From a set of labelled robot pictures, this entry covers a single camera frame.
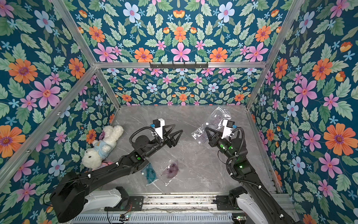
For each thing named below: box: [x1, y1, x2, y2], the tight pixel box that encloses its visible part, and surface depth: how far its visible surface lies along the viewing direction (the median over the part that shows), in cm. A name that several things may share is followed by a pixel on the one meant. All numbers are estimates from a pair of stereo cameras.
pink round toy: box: [97, 160, 114, 169], surface depth 87 cm
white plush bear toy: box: [81, 125, 124, 170], surface depth 86 cm
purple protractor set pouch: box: [159, 159, 179, 186], surface depth 86 cm
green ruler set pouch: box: [140, 162, 159, 187], surface depth 85 cm
